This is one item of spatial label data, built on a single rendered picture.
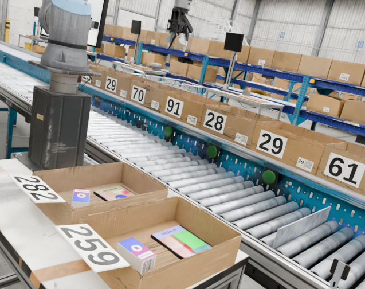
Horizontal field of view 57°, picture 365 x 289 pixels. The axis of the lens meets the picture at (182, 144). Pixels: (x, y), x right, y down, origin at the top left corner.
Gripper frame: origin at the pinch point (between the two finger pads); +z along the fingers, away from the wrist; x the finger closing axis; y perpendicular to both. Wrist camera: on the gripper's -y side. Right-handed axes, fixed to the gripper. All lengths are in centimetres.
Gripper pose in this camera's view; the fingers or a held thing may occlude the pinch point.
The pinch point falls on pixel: (176, 49)
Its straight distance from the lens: 191.4
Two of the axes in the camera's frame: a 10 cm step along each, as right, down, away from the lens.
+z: -2.0, 9.4, 2.6
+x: 7.5, 3.2, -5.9
